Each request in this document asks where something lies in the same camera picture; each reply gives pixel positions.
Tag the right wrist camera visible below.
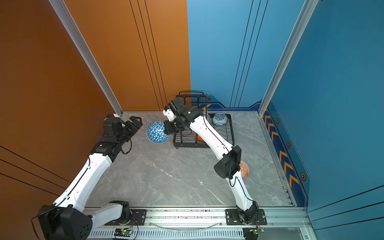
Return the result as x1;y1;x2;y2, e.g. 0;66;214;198
163;109;176;122

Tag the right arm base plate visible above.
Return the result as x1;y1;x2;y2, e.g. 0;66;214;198
225;209;268;226

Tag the right green circuit board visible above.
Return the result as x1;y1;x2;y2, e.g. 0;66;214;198
243;226;265;240

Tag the left green circuit board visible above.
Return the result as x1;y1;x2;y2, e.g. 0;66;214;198
114;228;134;238

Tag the blue triangle pattern bowl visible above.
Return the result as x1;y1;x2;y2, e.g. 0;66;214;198
146;121;170;144

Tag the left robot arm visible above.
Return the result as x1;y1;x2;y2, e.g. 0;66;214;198
36;115;143;240

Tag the blue floral bowl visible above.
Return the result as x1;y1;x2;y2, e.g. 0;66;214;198
212;113;229;127

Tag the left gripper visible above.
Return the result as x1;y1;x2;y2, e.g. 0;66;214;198
118;116;142;148

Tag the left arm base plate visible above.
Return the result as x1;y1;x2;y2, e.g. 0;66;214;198
105;209;147;227

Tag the red patterned bowl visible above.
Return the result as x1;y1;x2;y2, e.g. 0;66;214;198
240;161;250;179

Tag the orange bowl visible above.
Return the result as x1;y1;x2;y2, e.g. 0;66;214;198
196;135;204;142

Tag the green circuit board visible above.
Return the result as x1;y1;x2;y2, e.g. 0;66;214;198
243;226;265;240
114;228;134;238

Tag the aluminium front rail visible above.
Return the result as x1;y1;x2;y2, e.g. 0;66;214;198
61;206;313;229

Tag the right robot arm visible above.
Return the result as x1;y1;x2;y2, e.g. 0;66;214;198
163;98;259;225

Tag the black wire dish rack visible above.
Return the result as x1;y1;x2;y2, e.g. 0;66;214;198
173;91;235;149

